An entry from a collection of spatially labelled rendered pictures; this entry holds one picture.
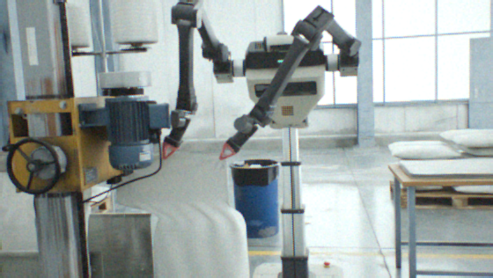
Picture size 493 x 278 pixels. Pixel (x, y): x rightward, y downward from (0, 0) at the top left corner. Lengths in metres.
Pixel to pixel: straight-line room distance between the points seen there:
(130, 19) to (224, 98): 8.39
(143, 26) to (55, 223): 0.75
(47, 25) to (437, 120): 9.09
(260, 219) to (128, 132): 2.70
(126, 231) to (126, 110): 1.01
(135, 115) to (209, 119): 8.59
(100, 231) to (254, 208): 1.89
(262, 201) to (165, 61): 6.75
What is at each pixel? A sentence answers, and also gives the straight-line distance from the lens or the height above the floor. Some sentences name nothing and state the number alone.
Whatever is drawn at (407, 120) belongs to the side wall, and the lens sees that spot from 10.03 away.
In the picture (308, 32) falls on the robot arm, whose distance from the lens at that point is 1.72.
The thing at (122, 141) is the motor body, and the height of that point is 1.19.
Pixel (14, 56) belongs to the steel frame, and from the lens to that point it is 7.73.
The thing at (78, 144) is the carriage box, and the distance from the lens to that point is 1.61.
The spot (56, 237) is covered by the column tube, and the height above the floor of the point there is 0.87.
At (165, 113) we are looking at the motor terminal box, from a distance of 1.62.
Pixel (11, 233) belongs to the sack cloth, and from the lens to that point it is 2.27.
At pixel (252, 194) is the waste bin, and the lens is 4.08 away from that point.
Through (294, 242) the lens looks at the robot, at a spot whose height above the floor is 0.51.
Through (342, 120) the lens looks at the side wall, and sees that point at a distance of 9.88.
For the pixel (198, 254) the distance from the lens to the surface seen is 1.95.
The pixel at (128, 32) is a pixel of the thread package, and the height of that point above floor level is 1.56.
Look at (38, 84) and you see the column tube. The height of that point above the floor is 1.39.
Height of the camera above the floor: 1.34
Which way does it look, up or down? 6 degrees down
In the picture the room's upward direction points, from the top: 3 degrees counter-clockwise
